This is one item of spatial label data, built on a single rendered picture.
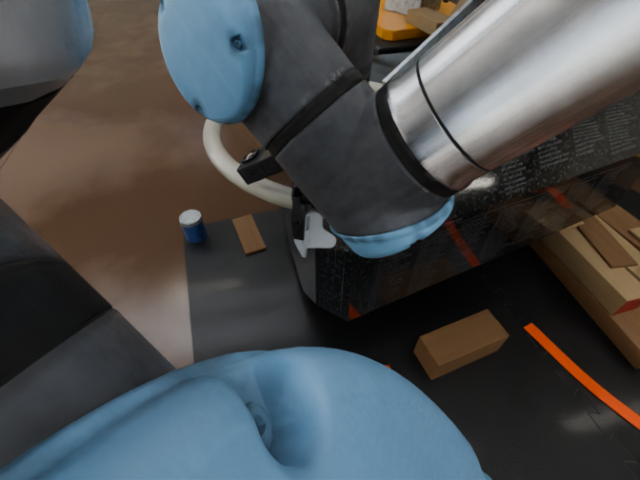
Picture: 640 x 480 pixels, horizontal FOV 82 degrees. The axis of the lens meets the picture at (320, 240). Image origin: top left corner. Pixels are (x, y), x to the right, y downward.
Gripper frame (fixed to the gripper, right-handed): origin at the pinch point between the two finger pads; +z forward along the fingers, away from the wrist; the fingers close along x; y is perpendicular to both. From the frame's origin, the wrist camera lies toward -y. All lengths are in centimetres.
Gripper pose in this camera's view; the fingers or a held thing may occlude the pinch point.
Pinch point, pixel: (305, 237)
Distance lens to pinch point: 56.8
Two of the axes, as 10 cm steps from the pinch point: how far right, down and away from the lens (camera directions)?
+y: 9.7, 2.1, -1.5
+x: 2.5, -6.8, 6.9
